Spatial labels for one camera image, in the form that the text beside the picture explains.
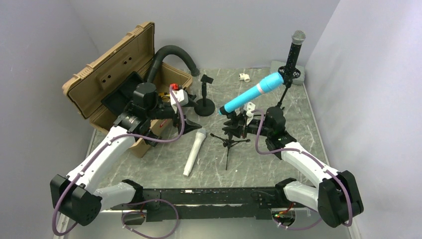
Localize black round-base mic stand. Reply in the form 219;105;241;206
194;74;215;117

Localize tan plastic tool case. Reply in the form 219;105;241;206
62;21;193;158

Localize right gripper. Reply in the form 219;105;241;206
222;113;273;139

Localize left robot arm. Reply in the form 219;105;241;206
50;86;189;236

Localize white microphone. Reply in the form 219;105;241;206
183;128;207;177

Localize cyan blue microphone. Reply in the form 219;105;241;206
218;72;284;115

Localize grey plastic case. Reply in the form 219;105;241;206
270;60;305;85

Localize yellow handled tool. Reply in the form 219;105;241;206
159;93;170;99

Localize black tripod stand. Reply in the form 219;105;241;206
277;66;301;107
210;110;251;171

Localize black corrugated hose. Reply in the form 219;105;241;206
145;45;201;89

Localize black tray insert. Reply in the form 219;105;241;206
101;71;144;116

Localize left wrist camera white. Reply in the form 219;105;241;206
170;84;189;106

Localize aluminium frame rail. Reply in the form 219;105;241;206
52;186;363;239

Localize white pipe elbow fitting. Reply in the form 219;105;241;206
238;73;251;83

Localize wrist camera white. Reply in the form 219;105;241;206
243;102;256;118
170;84;189;106

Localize black glitter microphone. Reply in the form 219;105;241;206
284;30;306;82

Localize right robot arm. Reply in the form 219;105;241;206
219;107;364;228

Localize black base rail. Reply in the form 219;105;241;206
112;187;302;222

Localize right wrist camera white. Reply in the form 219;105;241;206
243;102;256;118

